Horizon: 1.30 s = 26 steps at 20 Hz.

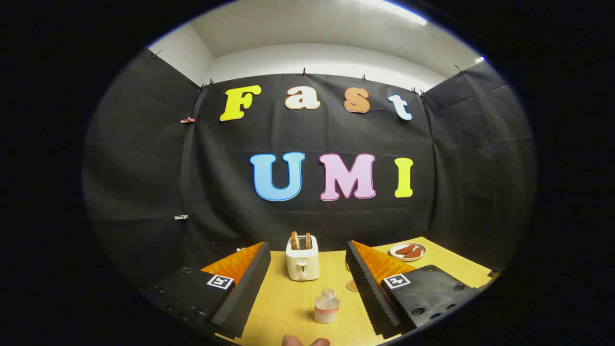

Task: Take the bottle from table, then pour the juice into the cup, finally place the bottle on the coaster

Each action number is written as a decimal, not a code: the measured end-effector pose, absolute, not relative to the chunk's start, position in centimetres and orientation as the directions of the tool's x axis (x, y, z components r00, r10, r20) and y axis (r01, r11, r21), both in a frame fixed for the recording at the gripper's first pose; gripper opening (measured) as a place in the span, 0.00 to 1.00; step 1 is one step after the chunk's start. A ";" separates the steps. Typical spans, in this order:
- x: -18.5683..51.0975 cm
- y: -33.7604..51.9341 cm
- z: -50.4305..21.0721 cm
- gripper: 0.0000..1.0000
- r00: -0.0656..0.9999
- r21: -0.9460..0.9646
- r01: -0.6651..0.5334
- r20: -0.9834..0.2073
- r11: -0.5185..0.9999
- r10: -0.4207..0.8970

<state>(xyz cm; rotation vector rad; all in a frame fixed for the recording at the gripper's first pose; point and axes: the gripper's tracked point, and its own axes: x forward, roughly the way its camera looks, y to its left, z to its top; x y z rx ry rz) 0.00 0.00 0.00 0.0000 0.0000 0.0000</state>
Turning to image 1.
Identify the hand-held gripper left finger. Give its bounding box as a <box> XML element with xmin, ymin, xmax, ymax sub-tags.
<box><xmin>142</xmin><ymin>241</ymin><xmax>272</xmax><ymax>341</ymax></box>

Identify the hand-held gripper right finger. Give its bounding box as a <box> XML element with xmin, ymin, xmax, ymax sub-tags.
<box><xmin>345</xmin><ymin>240</ymin><xmax>481</xmax><ymax>337</ymax></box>

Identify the clear plastic juice bottle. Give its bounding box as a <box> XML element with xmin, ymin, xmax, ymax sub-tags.
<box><xmin>315</xmin><ymin>289</ymin><xmax>341</xmax><ymax>324</ymax></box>

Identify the white round plate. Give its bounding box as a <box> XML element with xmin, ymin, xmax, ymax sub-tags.
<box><xmin>389</xmin><ymin>242</ymin><xmax>427</xmax><ymax>261</ymax></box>

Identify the wooden table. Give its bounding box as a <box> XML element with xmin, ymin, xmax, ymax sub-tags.
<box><xmin>216</xmin><ymin>236</ymin><xmax>495</xmax><ymax>346</ymax></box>

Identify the white toaster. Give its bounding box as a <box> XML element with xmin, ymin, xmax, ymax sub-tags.
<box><xmin>285</xmin><ymin>235</ymin><xmax>320</xmax><ymax>282</ymax></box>

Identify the black backdrop cloth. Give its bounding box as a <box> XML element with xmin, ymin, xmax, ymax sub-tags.
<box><xmin>83</xmin><ymin>48</ymin><xmax>536</xmax><ymax>289</ymax></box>

